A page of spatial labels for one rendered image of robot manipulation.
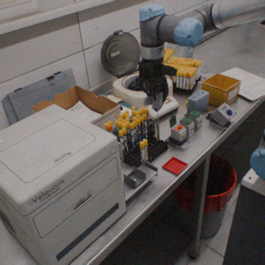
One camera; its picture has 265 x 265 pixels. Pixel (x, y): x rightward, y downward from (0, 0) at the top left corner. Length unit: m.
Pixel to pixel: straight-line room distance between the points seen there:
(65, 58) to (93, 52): 0.16
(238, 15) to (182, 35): 0.16
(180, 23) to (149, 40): 0.12
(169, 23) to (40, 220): 0.60
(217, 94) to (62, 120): 0.80
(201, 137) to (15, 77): 0.79
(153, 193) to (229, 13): 0.59
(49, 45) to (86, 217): 0.78
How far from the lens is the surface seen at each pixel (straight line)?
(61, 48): 1.34
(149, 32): 0.88
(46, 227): 0.71
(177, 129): 1.11
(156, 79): 0.94
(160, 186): 0.99
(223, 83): 1.51
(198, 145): 1.17
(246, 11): 0.86
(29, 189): 0.63
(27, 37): 1.25
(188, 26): 0.81
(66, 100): 1.33
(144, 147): 1.01
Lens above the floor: 1.60
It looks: 36 degrees down
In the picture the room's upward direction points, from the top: 5 degrees counter-clockwise
